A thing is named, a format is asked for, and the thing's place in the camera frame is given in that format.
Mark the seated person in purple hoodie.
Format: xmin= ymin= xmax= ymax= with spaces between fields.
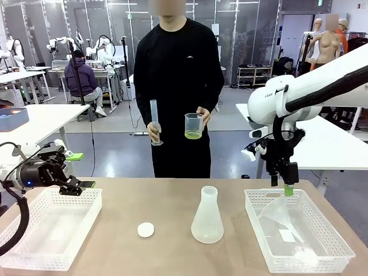
xmin=63 ymin=49 xmax=108 ymax=117

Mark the white shoe rack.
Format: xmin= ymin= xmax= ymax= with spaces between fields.
xmin=237 ymin=64 xmax=274 ymax=89

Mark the white round flask cap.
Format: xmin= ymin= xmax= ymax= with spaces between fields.
xmin=137 ymin=222 xmax=155 ymax=238

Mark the small white paper slip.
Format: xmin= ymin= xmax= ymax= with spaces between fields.
xmin=278 ymin=229 xmax=296 ymax=243

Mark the person in black shirt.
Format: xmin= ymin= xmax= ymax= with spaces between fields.
xmin=133 ymin=0 xmax=225 ymax=179

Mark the blue plastic tray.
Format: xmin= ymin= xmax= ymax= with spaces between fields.
xmin=0 ymin=106 xmax=30 ymax=133

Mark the long white table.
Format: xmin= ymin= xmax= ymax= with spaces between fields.
xmin=235 ymin=102 xmax=368 ymax=179

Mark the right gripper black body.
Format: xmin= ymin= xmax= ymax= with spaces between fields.
xmin=264 ymin=137 xmax=297 ymax=174

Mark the person's right hand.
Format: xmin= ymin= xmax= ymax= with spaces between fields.
xmin=147 ymin=120 xmax=163 ymax=143

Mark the clear plastic graduated cylinder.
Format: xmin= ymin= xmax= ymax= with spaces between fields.
xmin=149 ymin=99 xmax=164 ymax=147

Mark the white mannequin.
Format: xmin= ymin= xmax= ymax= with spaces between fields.
xmin=312 ymin=17 xmax=324 ymax=38

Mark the white table with blue tray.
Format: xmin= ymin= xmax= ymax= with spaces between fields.
xmin=0 ymin=103 xmax=91 ymax=179

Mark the black left arm cable sleeve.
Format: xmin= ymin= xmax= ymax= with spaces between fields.
xmin=0 ymin=178 xmax=31 ymax=256

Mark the clear plastic funnel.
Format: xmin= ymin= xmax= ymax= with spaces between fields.
xmin=258 ymin=196 xmax=307 ymax=254

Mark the person's left forearm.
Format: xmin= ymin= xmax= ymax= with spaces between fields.
xmin=205 ymin=77 xmax=225 ymax=116

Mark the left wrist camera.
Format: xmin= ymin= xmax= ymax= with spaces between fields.
xmin=36 ymin=139 xmax=69 ymax=162

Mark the beige mannequin torso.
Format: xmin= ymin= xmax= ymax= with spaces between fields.
xmin=306 ymin=27 xmax=346 ymax=66

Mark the clear plastic beaker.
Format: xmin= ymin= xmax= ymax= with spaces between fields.
xmin=183 ymin=112 xmax=204 ymax=141

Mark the white crumpled tissue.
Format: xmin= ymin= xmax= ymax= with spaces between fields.
xmin=293 ymin=247 xmax=319 ymax=264

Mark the person's left hand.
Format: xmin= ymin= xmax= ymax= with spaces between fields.
xmin=196 ymin=106 xmax=212 ymax=127

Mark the person's right forearm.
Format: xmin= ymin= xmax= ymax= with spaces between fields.
xmin=134 ymin=83 xmax=158 ymax=129

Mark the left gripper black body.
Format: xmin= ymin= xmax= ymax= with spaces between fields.
xmin=16 ymin=160 xmax=70 ymax=190

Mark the white perforated plastic basket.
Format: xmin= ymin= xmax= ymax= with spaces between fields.
xmin=243 ymin=188 xmax=357 ymax=274
xmin=0 ymin=188 xmax=103 ymax=271

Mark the black arm cable sleeve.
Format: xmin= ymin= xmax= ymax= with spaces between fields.
xmin=271 ymin=64 xmax=368 ymax=173
xmin=0 ymin=178 xmax=31 ymax=256

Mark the black right arm cable sleeve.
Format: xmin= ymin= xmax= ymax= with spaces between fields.
xmin=271 ymin=64 xmax=368 ymax=173

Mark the translucent plastic conical flask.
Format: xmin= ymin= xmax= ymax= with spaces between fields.
xmin=190 ymin=185 xmax=225 ymax=244

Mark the black tripod pole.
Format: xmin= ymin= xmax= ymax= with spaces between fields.
xmin=66 ymin=40 xmax=87 ymax=106
xmin=120 ymin=36 xmax=132 ymax=101

